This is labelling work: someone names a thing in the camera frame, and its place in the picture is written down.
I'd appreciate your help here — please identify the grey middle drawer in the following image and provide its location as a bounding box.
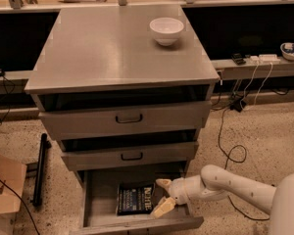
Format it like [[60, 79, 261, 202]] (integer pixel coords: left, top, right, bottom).
[[62, 141, 198, 171]]

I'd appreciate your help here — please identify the black cable over box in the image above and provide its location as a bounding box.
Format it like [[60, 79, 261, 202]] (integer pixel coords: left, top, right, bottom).
[[0, 169, 42, 235]]

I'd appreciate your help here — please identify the black top drawer handle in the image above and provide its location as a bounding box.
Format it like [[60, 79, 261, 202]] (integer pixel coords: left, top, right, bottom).
[[115, 114, 143, 124]]

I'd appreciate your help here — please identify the black middle drawer handle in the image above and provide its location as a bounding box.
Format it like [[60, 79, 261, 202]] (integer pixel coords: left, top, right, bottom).
[[121, 153, 143, 162]]

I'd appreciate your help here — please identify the grey open bottom drawer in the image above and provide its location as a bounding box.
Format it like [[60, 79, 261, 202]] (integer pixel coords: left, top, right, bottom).
[[70, 163, 204, 235]]

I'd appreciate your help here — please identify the blue chip bag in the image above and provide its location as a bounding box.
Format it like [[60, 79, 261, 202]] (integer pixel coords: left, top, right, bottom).
[[116, 183, 155, 215]]

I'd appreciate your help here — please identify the black drawer handle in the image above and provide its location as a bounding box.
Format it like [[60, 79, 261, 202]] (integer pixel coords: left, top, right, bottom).
[[121, 153, 143, 162], [115, 114, 143, 124]]

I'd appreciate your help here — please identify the blue patterned bowl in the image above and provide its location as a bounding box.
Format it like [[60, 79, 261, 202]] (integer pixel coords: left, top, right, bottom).
[[280, 42, 294, 61]]

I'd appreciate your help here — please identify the small black device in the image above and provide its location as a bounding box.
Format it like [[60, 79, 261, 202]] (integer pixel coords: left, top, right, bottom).
[[231, 53, 246, 66]]

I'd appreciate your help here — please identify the grey drawer cabinet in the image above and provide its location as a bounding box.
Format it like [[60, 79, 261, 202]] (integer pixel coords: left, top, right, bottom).
[[24, 4, 221, 181]]

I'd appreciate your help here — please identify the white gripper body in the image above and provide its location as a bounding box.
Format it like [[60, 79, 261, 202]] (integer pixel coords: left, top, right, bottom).
[[168, 175, 205, 205]]

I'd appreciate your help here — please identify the black metal bar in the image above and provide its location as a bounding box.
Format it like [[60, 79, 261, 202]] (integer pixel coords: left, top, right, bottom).
[[32, 133, 48, 207]]

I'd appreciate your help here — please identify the white power strip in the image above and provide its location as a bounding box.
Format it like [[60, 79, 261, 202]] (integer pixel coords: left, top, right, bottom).
[[250, 54, 280, 64]]

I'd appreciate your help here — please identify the brown cardboard box left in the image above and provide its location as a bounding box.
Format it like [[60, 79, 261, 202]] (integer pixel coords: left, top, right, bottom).
[[0, 155, 26, 235]]

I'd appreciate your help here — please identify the grey top drawer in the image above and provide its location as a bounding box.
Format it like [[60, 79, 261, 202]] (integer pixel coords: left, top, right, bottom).
[[39, 101, 211, 141]]

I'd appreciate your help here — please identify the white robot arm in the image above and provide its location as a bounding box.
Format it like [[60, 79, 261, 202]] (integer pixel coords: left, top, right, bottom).
[[151, 164, 294, 235]]

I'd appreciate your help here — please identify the white ceramic bowl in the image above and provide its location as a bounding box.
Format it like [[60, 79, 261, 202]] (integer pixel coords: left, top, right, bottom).
[[149, 18, 184, 46]]

